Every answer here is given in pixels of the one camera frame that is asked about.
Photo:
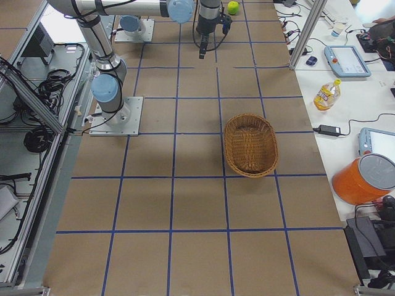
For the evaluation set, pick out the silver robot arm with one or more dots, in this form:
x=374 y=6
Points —
x=132 y=25
x=107 y=87

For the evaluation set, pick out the white paper cup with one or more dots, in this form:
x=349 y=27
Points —
x=337 y=29

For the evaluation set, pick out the aluminium frame post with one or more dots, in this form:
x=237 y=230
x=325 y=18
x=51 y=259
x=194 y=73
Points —
x=307 y=30

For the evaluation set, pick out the blue teach pendant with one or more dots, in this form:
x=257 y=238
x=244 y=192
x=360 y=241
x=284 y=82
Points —
x=346 y=62
x=376 y=141

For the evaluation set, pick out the orange bucket with lid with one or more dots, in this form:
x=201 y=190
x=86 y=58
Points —
x=366 y=179

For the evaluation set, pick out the green apple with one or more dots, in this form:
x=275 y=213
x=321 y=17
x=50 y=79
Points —
x=233 y=7

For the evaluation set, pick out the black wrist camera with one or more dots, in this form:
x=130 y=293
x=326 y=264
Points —
x=225 y=21

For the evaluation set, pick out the dark blue computer mouse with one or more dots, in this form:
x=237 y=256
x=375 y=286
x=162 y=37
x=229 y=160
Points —
x=311 y=61

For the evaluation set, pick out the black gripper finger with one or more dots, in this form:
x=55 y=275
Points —
x=203 y=46

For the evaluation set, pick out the brown wicker basket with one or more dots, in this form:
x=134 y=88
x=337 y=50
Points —
x=251 y=148

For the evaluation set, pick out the yellow drink bottle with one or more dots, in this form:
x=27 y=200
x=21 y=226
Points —
x=328 y=94

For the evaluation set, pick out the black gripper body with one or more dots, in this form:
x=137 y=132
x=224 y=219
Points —
x=205 y=26

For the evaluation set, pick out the far blue teach pendant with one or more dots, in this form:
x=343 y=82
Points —
x=346 y=62

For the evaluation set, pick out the near blue teach pendant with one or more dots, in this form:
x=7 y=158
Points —
x=376 y=141

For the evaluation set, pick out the black power adapter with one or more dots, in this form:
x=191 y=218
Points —
x=328 y=130

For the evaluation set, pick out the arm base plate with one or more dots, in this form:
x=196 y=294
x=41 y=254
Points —
x=121 y=37
x=126 y=121

